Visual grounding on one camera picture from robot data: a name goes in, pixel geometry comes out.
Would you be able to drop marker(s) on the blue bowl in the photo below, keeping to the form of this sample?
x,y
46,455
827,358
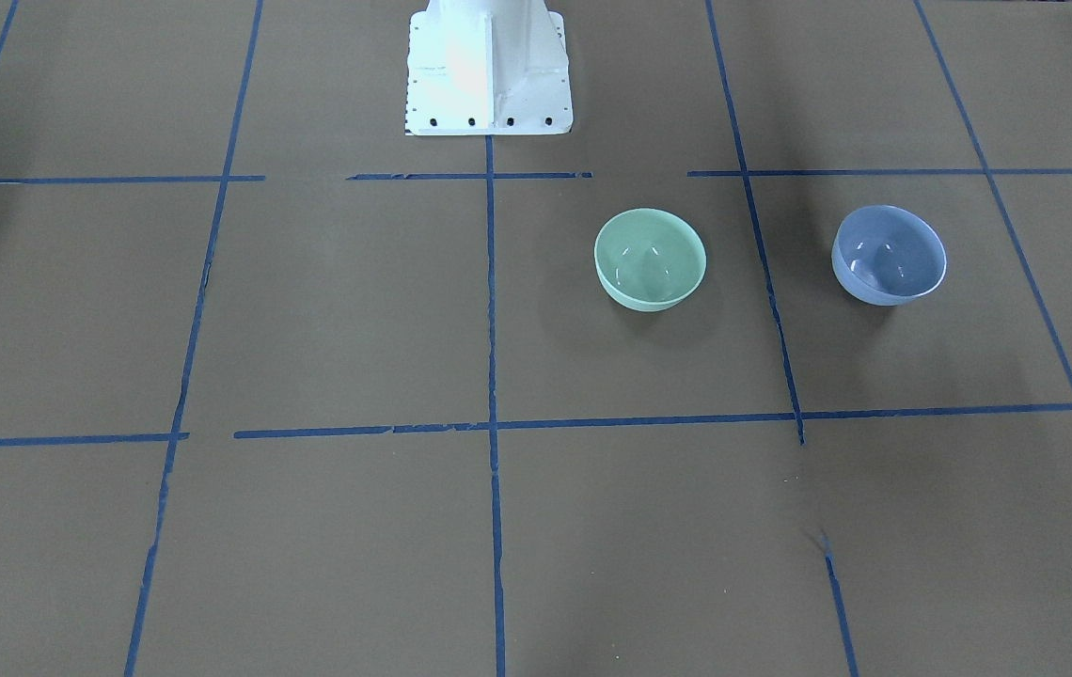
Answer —
x,y
887,256

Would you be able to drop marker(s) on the green bowl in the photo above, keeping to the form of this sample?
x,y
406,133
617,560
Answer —
x,y
648,260

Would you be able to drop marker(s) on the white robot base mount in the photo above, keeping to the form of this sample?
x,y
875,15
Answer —
x,y
487,67

